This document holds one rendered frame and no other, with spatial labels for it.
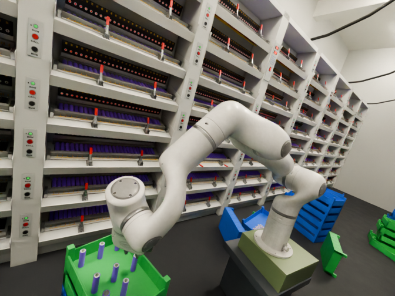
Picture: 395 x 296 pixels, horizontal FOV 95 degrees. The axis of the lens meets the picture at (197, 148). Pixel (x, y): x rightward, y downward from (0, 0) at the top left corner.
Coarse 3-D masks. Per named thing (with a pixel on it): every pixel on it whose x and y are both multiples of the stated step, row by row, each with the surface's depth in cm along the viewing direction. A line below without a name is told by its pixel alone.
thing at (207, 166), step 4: (216, 148) 166; (224, 152) 172; (228, 152) 168; (228, 156) 168; (232, 160) 164; (204, 164) 142; (208, 164) 145; (212, 164) 147; (216, 164) 150; (228, 164) 160; (232, 164) 163; (196, 168) 136; (200, 168) 139; (204, 168) 141; (208, 168) 144; (212, 168) 147; (216, 168) 150; (220, 168) 153; (224, 168) 156; (228, 168) 159; (232, 168) 163
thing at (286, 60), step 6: (282, 48) 171; (282, 54) 159; (288, 54) 158; (276, 60) 172; (282, 60) 154; (288, 60) 157; (294, 60) 190; (288, 66) 162; (294, 66) 166; (300, 66) 190; (300, 72) 175; (306, 72) 185
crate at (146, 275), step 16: (96, 240) 68; (96, 256) 67; (112, 256) 69; (128, 256) 70; (144, 256) 66; (80, 272) 60; (96, 272) 62; (128, 272) 64; (144, 272) 66; (80, 288) 53; (112, 288) 58; (128, 288) 59; (144, 288) 60; (160, 288) 58
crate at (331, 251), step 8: (328, 240) 152; (336, 240) 146; (320, 248) 162; (328, 248) 145; (336, 248) 135; (328, 256) 139; (336, 256) 132; (344, 256) 130; (328, 264) 135; (336, 264) 133; (328, 272) 136
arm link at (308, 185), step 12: (300, 168) 82; (288, 180) 83; (300, 180) 78; (312, 180) 76; (324, 180) 76; (300, 192) 78; (312, 192) 75; (324, 192) 77; (276, 204) 87; (288, 204) 82; (300, 204) 81; (288, 216) 83
